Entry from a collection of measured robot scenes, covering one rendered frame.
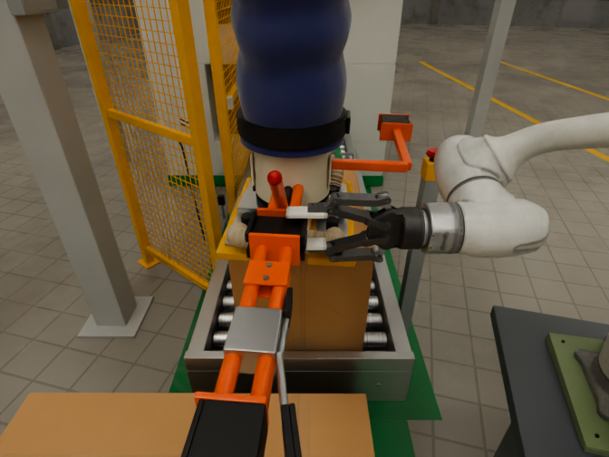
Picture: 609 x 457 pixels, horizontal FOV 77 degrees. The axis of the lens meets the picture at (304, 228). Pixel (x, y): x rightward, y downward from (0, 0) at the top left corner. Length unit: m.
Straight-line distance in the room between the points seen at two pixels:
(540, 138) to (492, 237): 0.21
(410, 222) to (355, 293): 0.51
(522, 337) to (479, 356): 0.96
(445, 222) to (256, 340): 0.37
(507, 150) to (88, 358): 2.03
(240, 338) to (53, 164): 1.49
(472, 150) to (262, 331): 0.52
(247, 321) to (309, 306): 0.68
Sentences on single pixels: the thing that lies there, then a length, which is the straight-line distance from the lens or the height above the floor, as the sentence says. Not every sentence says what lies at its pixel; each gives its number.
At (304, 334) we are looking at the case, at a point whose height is 0.63.
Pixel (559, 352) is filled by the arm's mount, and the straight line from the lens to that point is 1.21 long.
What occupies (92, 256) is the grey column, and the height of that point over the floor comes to 0.48.
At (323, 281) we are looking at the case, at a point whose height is 0.85.
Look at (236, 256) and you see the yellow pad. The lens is 0.81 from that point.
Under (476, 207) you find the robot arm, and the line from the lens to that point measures 0.70.
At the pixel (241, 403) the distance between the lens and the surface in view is 0.42.
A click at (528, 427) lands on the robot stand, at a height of 0.75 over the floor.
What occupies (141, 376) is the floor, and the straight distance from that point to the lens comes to 2.09.
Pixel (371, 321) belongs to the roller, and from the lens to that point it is 1.44.
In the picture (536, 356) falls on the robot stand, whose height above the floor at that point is 0.75.
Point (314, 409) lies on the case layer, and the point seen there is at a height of 0.54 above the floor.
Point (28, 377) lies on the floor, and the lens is 2.33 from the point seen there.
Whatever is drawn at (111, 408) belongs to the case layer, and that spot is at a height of 0.54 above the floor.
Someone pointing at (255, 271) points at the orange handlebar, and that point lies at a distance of 0.57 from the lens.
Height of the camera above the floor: 1.57
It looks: 33 degrees down
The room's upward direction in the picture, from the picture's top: straight up
